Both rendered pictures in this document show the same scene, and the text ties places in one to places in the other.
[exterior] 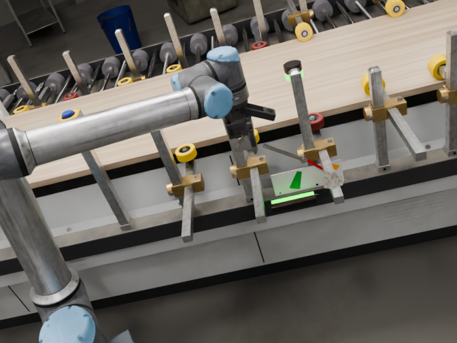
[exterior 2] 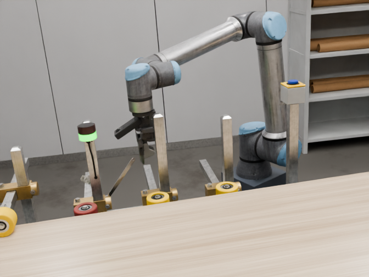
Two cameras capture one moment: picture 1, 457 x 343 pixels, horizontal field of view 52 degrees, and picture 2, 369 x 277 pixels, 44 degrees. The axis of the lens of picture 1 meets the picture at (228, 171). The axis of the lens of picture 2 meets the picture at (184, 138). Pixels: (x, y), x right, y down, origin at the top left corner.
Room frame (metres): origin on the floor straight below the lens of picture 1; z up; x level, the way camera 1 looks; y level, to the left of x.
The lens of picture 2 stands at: (2.90, -0.44, 1.64)
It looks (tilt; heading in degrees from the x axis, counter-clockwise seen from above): 20 degrees down; 162
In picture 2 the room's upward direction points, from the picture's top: 4 degrees counter-clockwise
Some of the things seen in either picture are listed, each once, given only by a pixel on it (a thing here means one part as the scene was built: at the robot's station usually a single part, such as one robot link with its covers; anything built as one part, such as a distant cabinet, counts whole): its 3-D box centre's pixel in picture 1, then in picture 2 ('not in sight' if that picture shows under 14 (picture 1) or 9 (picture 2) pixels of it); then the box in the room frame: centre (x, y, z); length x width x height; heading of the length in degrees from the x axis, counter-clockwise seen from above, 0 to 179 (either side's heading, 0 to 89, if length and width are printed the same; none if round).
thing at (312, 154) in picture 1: (316, 150); (93, 205); (1.36, -0.32, 0.85); 0.14 x 0.06 x 0.05; 81
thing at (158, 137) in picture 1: (174, 173); (228, 174); (1.44, 0.19, 0.89); 0.04 x 0.04 x 0.48; 81
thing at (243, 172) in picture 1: (249, 167); (159, 197); (1.40, -0.08, 0.84); 0.14 x 0.06 x 0.05; 81
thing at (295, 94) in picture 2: (73, 124); (292, 93); (1.48, 0.45, 1.18); 0.07 x 0.07 x 0.08; 81
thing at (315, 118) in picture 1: (314, 129); (87, 220); (1.48, -0.36, 0.85); 0.08 x 0.08 x 0.11
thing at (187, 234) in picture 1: (189, 197); (214, 183); (1.36, 0.16, 0.82); 0.44 x 0.03 x 0.04; 171
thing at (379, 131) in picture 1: (379, 129); (28, 208); (1.32, -0.55, 0.87); 0.04 x 0.04 x 0.48; 81
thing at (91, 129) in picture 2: (292, 67); (86, 128); (1.41, -0.31, 1.16); 0.06 x 0.06 x 0.02
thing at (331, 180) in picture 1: (332, 177); (88, 177); (1.16, -0.31, 0.87); 0.09 x 0.07 x 0.02; 171
